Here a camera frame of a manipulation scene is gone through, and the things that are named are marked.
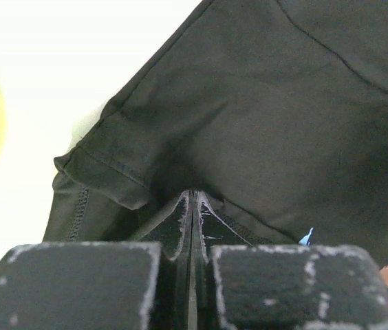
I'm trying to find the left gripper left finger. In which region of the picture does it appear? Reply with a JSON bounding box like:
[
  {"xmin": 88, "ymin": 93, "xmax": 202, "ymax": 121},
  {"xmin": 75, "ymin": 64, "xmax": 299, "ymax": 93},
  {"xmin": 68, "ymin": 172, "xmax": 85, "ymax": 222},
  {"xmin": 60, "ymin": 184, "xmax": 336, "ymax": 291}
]
[{"xmin": 0, "ymin": 191, "xmax": 193, "ymax": 329}]

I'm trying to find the black printed t shirt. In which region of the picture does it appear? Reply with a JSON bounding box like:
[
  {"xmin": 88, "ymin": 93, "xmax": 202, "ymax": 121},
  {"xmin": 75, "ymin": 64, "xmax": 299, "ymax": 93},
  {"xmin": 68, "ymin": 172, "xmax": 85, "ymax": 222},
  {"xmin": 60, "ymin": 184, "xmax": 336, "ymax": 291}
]
[{"xmin": 44, "ymin": 1, "xmax": 388, "ymax": 284}]

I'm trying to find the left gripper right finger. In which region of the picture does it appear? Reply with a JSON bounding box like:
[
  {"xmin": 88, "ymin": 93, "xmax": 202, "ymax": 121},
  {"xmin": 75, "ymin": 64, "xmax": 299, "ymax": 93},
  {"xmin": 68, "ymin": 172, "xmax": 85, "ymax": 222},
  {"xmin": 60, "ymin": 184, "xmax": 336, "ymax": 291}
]
[{"xmin": 193, "ymin": 192, "xmax": 388, "ymax": 329}]

